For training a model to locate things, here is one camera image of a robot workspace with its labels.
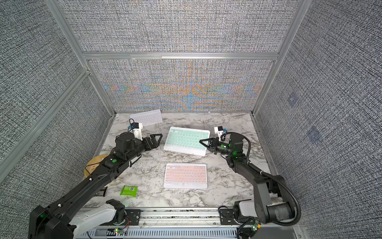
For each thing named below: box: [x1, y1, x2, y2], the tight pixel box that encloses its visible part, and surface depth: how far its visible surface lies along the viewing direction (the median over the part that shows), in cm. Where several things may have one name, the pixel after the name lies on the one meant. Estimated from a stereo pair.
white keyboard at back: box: [129, 109, 163, 126], surface depth 119 cm
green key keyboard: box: [163, 126, 211, 156], surface depth 83 cm
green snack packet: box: [119, 185, 139, 198], surface depth 83 cm
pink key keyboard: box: [163, 162, 208, 189], surface depth 87 cm
